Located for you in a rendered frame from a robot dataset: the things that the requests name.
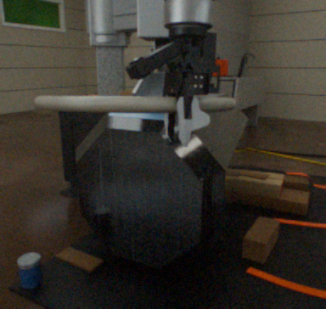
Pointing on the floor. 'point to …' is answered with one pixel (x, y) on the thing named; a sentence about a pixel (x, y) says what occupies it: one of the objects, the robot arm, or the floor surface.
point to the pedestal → (86, 122)
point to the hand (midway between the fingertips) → (175, 138)
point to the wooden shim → (80, 259)
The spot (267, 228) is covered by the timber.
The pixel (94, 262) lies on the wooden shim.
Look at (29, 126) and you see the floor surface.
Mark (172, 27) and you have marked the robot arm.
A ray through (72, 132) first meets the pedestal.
